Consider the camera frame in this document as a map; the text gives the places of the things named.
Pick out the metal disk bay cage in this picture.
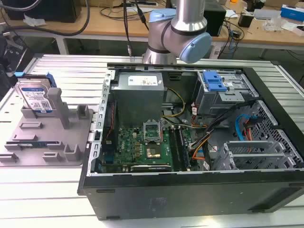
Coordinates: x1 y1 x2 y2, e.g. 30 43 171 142
193 70 259 117

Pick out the hard disk in blue carrier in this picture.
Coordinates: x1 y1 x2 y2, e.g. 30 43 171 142
13 72 57 117

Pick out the CPU socket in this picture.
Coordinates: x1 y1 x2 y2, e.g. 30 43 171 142
142 121 162 144

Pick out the grey power supply unit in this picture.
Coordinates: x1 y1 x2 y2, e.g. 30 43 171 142
110 72 167 128

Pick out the green motherboard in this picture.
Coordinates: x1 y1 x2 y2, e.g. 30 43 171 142
101 125 193 173

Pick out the black RAM slot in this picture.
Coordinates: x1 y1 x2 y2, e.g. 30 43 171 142
170 126 190 171

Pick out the black graphics card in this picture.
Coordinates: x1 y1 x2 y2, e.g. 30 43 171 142
123 164 171 172

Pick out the blue drive bay latch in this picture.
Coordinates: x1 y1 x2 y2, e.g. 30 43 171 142
202 70 228 92

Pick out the black open PC case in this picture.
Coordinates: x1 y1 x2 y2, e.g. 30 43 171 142
77 62 304 221

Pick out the wooden desk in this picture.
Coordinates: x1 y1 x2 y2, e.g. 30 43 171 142
0 4 304 46

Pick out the grey parts rack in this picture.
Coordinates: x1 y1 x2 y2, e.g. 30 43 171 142
0 87 95 167

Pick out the silver expansion slot cover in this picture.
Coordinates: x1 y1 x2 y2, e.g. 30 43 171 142
224 140 285 152

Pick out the black box on desk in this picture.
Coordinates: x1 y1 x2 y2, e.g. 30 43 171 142
203 4 227 37

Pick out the small black box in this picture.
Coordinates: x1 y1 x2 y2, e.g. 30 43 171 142
237 13 254 28

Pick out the black monitor on desk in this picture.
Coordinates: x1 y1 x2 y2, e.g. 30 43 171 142
4 0 83 23

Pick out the blue white cardboard box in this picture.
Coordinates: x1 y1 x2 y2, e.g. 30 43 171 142
280 4 304 20

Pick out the yellow black power wire bundle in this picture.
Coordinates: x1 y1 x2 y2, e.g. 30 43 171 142
160 87 186 118

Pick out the blue SATA wire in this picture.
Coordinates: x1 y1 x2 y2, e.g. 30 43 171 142
234 114 258 141

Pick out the black cable with metal plug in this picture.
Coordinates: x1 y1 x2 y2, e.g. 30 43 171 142
123 0 133 57

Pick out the orange power wire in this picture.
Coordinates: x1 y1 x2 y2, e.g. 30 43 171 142
243 120 256 152

